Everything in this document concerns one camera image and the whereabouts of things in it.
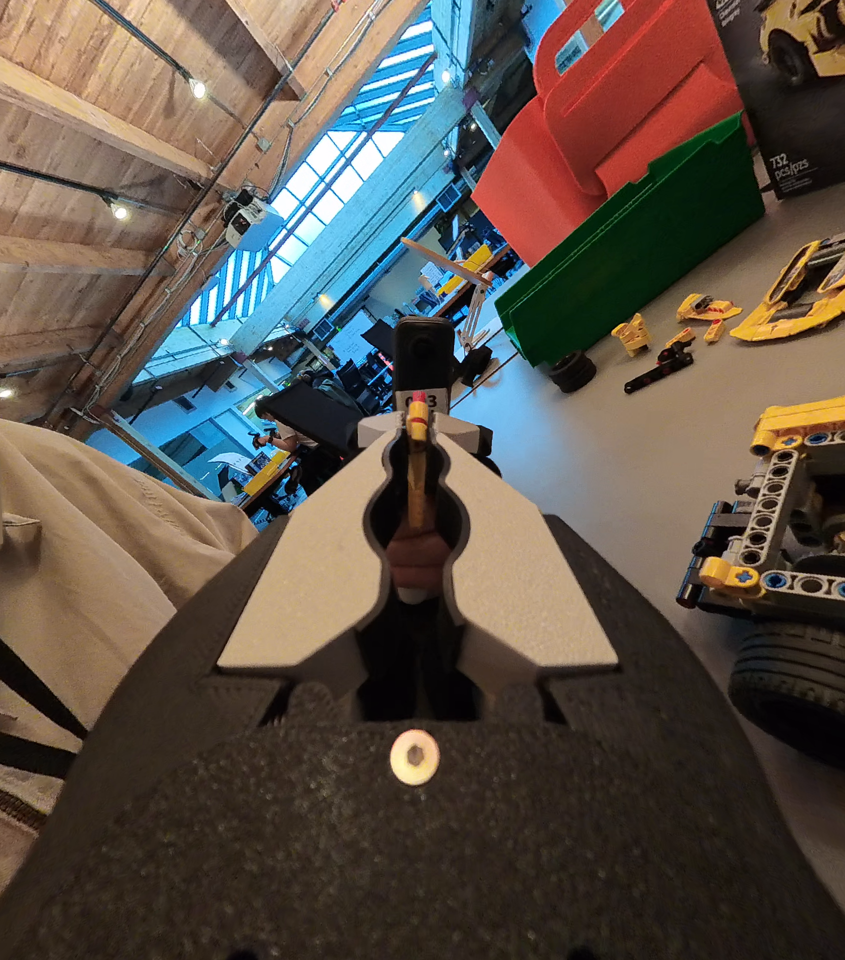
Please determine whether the toy car set box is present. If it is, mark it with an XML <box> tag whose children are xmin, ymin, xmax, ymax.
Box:
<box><xmin>708</xmin><ymin>0</ymin><xmax>845</xmax><ymax>199</ymax></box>

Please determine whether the black lanyard strap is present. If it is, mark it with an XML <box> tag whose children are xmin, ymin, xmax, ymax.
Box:
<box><xmin>0</xmin><ymin>582</ymin><xmax>94</xmax><ymax>781</ymax></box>

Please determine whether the yellow toy car chassis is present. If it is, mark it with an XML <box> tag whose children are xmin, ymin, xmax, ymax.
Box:
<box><xmin>678</xmin><ymin>387</ymin><xmax>845</xmax><ymax>784</ymax></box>

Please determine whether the small yellow toy piece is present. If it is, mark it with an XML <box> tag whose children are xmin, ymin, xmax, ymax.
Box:
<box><xmin>612</xmin><ymin>312</ymin><xmax>652</xmax><ymax>357</ymax></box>
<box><xmin>678</xmin><ymin>294</ymin><xmax>743</xmax><ymax>343</ymax></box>

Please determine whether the orange bag-shaped storage box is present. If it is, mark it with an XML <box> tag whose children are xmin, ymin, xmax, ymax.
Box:
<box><xmin>471</xmin><ymin>0</ymin><xmax>746</xmax><ymax>271</ymax></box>

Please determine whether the person's left hand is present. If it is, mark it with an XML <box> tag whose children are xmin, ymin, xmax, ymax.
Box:
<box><xmin>385</xmin><ymin>525</ymin><xmax>451</xmax><ymax>606</ymax></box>

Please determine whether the black toy wheel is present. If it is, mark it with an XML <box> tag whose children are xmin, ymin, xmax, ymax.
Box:
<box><xmin>547</xmin><ymin>351</ymin><xmax>598</xmax><ymax>394</ymax></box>

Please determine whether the yellow toy car hood panel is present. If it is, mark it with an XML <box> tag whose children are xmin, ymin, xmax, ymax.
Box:
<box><xmin>730</xmin><ymin>218</ymin><xmax>845</xmax><ymax>343</ymax></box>

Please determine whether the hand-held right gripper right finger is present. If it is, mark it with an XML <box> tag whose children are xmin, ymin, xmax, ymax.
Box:
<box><xmin>435</xmin><ymin>435</ymin><xmax>622</xmax><ymax>706</ymax></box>

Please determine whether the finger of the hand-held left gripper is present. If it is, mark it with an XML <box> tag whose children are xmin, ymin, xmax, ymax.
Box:
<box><xmin>355</xmin><ymin>416</ymin><xmax>409</xmax><ymax>453</ymax></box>
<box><xmin>430</xmin><ymin>416</ymin><xmax>491</xmax><ymax>453</ymax></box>

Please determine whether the green plastic bin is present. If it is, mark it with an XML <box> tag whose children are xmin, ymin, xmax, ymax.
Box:
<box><xmin>495</xmin><ymin>113</ymin><xmax>766</xmax><ymax>369</ymax></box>

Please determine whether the black toy beam piece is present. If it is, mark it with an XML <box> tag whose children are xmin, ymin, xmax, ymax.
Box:
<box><xmin>625</xmin><ymin>333</ymin><xmax>698</xmax><ymax>396</ymax></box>

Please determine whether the long yellow toy beam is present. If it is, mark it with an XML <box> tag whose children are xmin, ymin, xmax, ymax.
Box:
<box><xmin>403</xmin><ymin>398</ymin><xmax>433</xmax><ymax>531</ymax></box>

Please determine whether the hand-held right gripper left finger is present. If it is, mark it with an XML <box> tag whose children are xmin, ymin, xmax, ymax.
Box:
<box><xmin>214</xmin><ymin>435</ymin><xmax>412</xmax><ymax>706</ymax></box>

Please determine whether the grey desk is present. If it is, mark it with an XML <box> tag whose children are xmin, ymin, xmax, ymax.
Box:
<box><xmin>453</xmin><ymin>180</ymin><xmax>845</xmax><ymax>960</ymax></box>

